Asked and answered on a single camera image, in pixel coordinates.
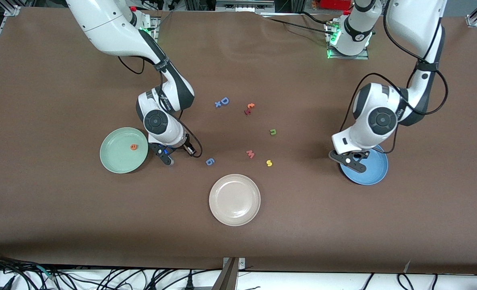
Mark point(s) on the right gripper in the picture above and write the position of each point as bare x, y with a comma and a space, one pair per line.
186, 147

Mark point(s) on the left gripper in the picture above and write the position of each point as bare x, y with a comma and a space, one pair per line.
358, 155

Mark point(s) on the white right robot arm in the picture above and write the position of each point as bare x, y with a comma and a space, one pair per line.
109, 28

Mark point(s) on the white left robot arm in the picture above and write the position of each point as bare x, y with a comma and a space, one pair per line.
411, 20

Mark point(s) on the blue letter g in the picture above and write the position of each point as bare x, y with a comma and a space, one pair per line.
209, 161

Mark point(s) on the blue plate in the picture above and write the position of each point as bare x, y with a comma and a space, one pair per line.
373, 171

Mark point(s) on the blue letter D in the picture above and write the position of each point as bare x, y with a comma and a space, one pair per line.
224, 100

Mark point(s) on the pink letter w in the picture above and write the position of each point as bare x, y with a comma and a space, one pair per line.
250, 154

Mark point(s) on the beige plate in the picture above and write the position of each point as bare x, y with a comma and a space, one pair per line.
234, 200

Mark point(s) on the light green plate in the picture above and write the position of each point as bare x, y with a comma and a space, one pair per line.
117, 157

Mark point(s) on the brown table cover sheet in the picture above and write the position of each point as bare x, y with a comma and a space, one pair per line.
238, 241

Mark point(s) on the black power plug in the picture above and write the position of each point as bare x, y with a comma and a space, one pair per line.
189, 282

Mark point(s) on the red box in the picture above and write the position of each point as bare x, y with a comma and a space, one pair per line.
335, 4

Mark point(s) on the white tape tag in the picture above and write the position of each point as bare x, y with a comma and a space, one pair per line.
407, 266

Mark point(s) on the grey power strip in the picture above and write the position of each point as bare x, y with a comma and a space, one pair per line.
244, 6

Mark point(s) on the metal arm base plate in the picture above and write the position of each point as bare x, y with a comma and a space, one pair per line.
347, 57
156, 24

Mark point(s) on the metal table edge bracket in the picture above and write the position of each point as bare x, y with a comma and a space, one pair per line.
241, 264

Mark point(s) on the dark metal post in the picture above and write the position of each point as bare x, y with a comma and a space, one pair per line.
226, 280

